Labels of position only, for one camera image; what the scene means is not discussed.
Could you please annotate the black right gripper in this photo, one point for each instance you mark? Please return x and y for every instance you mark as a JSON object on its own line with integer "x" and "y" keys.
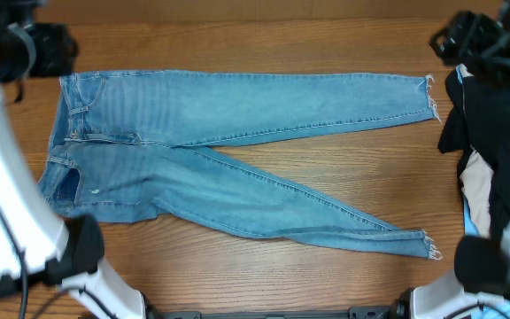
{"x": 454, "y": 34}

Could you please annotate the black garment in pile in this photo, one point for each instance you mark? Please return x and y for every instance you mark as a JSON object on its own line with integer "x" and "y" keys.
{"x": 498, "y": 99}

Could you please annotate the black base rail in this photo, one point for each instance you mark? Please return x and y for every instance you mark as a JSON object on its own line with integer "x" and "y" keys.
{"x": 272, "y": 313}

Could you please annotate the light blue denim jeans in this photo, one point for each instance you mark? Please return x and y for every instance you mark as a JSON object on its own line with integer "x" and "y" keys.
{"x": 128, "y": 146}

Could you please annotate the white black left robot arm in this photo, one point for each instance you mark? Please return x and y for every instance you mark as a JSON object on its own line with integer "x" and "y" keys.
{"x": 36, "y": 245}

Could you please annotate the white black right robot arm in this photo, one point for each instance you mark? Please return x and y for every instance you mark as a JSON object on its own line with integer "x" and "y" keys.
{"x": 480, "y": 278}

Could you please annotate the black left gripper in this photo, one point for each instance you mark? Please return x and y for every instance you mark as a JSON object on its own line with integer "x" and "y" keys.
{"x": 59, "y": 43}

